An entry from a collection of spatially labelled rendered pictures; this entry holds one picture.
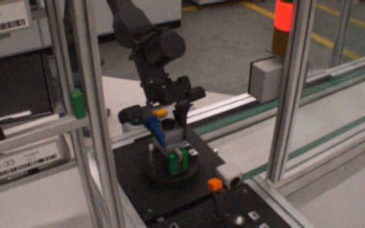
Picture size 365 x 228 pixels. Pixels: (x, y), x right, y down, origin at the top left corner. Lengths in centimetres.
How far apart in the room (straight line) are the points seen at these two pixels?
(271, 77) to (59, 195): 61
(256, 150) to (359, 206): 31
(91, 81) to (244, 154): 64
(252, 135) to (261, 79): 38
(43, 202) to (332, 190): 75
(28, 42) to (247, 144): 310
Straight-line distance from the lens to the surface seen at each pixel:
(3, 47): 384
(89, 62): 39
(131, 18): 77
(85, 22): 38
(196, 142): 91
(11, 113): 45
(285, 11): 66
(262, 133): 105
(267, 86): 69
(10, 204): 101
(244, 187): 81
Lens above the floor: 154
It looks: 34 degrees down
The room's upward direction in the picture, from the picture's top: straight up
